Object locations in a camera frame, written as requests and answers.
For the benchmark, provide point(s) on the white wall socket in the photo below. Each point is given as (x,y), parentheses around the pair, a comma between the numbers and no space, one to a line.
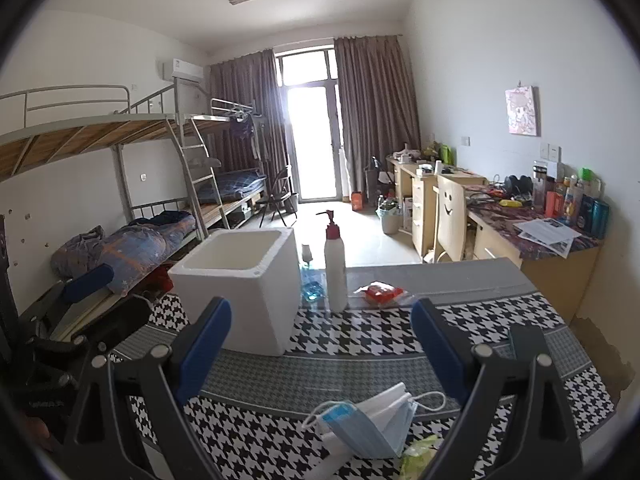
(551,152)

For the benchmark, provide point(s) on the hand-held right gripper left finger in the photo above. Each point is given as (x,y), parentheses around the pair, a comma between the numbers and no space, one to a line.
(200,350)

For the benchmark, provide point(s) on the light wooden desk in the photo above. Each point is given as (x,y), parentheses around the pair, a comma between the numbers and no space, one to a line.
(422,210)

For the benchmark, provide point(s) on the small metal bunk bed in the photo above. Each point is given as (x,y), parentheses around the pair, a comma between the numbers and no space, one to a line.
(225,120)

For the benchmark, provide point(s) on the houndstooth tablecloth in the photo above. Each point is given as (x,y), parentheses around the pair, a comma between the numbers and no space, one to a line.
(350,340)

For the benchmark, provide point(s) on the glass balcony door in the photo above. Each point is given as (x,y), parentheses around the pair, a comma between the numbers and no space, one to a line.
(310,135)

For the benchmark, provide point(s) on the black bag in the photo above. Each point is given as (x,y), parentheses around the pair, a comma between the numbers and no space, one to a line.
(377,180)

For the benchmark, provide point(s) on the pink wall poster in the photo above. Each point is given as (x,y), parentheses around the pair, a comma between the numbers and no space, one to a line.
(522,110)

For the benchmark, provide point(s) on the white air conditioner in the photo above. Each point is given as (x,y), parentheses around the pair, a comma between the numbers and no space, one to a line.
(181,69)

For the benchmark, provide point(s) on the orange bag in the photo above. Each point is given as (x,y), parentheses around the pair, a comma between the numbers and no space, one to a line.
(357,202)

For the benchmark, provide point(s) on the wooden desk patterned top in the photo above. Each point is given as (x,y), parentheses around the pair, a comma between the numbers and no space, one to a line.
(550,275)

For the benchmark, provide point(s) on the hanging dark clothes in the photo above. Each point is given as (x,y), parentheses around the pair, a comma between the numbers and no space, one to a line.
(242,125)

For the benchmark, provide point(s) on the blue orange quilted blanket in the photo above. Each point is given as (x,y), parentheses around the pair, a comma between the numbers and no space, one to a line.
(130,250)

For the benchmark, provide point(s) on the brown curtain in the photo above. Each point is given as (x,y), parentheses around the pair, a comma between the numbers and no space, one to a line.
(240,100)
(375,110)

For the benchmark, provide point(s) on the white pump bottle red top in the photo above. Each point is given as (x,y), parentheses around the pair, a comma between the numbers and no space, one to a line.
(335,275)

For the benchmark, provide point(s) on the white foam box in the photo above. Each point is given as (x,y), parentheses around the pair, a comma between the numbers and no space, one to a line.
(240,310)

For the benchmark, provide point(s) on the red packet in clear bag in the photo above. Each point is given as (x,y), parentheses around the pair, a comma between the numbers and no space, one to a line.
(382,294)

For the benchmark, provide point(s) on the black headphones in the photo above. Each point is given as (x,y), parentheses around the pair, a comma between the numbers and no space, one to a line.
(517,187)

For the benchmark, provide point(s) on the large metal bunk bed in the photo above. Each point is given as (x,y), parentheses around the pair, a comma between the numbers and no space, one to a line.
(75,135)

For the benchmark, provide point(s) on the green wrapper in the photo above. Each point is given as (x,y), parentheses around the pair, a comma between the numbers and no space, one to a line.
(420,460)

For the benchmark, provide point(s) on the wooden chair smiley face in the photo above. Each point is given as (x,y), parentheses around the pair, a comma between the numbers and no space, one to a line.
(450,220)

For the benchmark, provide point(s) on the yellow object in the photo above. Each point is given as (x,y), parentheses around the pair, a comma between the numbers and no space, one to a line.
(511,203)

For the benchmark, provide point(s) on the green box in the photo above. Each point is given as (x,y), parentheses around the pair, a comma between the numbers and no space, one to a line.
(445,155)

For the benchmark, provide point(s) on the clear bottle blue liquid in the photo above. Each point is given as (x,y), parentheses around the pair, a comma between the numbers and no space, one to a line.
(311,290)

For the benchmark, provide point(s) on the printed paper sheets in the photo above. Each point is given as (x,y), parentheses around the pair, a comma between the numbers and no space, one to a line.
(547,235)

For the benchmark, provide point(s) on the black folding chair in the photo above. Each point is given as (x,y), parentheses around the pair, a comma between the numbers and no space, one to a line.
(277,197)

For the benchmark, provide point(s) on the white trash bin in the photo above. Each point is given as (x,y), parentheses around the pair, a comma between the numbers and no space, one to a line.
(390,220)

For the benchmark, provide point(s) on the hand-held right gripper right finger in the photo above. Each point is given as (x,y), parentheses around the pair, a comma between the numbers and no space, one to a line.
(440,350)

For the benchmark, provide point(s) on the dark blue bedding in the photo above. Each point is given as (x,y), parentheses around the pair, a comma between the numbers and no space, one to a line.
(235,182)

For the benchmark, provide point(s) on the blue face masks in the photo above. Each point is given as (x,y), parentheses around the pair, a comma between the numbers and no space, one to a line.
(370,425)

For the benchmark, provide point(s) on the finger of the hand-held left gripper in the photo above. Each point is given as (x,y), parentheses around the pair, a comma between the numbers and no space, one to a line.
(89,282)

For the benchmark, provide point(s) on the row of toiletry bottles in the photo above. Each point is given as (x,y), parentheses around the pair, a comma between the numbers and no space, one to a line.
(580,205)

